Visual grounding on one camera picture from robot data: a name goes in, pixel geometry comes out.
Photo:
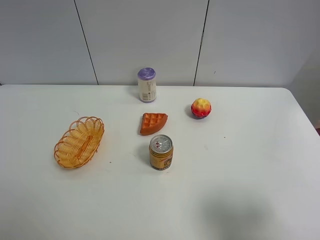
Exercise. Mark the purple lidded white canister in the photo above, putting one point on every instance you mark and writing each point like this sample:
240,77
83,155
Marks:
147,84

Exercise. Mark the orange woven plastic basket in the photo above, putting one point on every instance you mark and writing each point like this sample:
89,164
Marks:
79,144

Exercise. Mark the orange waffle slice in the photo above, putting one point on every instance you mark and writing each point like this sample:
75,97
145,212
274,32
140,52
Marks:
152,123

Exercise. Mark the red yellow fruit ball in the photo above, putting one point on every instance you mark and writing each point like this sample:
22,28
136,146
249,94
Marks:
201,108

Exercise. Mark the gold drink can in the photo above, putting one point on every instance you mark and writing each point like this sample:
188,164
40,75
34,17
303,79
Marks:
161,152

